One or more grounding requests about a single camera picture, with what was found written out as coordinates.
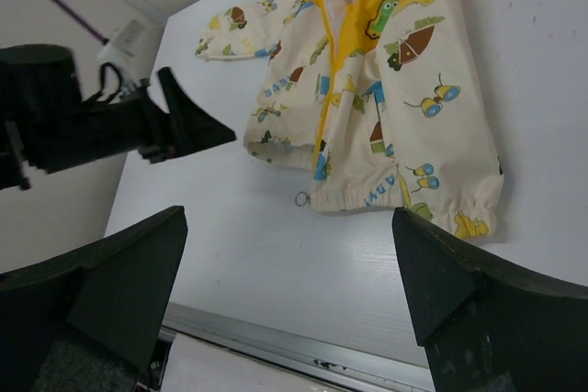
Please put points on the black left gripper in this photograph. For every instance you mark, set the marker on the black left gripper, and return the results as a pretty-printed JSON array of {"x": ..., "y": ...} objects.
[{"x": 46, "y": 123}]

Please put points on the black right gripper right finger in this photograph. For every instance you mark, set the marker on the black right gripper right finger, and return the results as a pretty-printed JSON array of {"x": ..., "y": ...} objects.
[{"x": 487, "y": 324}]

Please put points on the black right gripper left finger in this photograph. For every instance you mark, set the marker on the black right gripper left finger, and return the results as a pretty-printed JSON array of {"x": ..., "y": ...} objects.
[{"x": 89, "y": 319}]

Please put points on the cream yellow dinosaur kids jacket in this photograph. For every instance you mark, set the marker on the cream yellow dinosaur kids jacket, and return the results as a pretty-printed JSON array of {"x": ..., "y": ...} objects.
[{"x": 379, "y": 99}]

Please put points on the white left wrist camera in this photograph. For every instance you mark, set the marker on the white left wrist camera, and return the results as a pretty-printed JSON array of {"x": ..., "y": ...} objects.
[{"x": 120, "y": 51}]

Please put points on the aluminium front table rail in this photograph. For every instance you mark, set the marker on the aluminium front table rail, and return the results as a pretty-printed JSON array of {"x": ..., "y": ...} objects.
[{"x": 272, "y": 344}]

